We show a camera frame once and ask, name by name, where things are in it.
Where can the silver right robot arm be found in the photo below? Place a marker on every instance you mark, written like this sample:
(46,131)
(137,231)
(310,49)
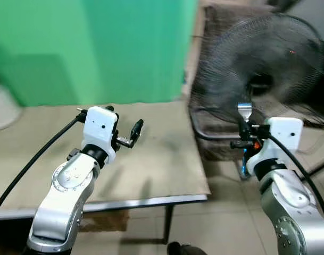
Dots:
(289,212)

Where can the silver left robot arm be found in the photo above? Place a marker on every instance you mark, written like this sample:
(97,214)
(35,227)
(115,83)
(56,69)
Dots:
(63,196)

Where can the table with beige cover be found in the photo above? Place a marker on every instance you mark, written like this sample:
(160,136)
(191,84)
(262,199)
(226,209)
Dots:
(162,159)

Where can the green backdrop screen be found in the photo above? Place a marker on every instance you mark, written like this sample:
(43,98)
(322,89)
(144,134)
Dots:
(98,48)

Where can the white bucket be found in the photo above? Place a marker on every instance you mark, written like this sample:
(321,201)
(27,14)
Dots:
(2,109)

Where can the black robot foot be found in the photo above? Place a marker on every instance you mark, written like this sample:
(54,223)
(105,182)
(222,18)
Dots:
(185,248)

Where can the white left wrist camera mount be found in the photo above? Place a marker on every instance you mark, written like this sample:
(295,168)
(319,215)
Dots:
(99,127)

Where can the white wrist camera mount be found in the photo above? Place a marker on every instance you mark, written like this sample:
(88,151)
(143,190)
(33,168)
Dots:
(281,141)
(99,127)

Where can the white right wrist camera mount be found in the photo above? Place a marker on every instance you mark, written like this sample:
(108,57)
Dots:
(281,141)

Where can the black pedestal fan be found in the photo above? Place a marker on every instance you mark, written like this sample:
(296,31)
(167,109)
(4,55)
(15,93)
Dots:
(268,58)

